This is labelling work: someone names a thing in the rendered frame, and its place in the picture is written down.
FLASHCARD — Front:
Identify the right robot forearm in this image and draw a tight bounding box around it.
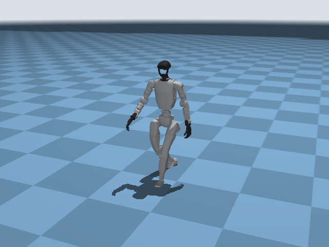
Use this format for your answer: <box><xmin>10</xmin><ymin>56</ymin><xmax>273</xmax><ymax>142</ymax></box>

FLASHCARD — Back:
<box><xmin>132</xmin><ymin>97</ymin><xmax>144</xmax><ymax>119</ymax></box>

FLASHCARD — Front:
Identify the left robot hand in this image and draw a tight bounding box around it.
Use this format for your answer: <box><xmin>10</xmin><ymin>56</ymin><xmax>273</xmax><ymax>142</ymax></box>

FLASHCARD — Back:
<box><xmin>184</xmin><ymin>120</ymin><xmax>191</xmax><ymax>138</ymax></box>

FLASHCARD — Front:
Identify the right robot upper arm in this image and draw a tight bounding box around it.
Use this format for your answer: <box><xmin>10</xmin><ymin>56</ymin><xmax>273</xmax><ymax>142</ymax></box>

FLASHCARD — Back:
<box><xmin>140</xmin><ymin>80</ymin><xmax>155</xmax><ymax>104</ymax></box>

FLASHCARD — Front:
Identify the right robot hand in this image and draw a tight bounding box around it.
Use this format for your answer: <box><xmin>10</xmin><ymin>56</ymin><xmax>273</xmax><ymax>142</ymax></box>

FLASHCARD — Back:
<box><xmin>126</xmin><ymin>113</ymin><xmax>137</xmax><ymax>131</ymax></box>

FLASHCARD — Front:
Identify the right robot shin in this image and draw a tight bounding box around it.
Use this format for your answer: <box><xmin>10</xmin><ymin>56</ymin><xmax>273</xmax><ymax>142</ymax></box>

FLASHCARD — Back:
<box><xmin>156</xmin><ymin>153</ymin><xmax>174</xmax><ymax>163</ymax></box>

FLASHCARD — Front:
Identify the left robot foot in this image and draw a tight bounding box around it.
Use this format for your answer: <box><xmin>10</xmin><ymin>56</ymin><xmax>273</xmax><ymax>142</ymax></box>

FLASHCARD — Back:
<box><xmin>154</xmin><ymin>179</ymin><xmax>164</xmax><ymax>187</ymax></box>

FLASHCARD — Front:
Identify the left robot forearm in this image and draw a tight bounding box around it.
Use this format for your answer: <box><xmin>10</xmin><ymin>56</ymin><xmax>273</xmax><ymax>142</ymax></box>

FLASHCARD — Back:
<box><xmin>182</xmin><ymin>100</ymin><xmax>191</xmax><ymax>124</ymax></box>

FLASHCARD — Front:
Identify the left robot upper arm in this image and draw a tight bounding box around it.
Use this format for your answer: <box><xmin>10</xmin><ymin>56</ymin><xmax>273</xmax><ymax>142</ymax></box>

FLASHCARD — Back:
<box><xmin>173</xmin><ymin>81</ymin><xmax>187</xmax><ymax>107</ymax></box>

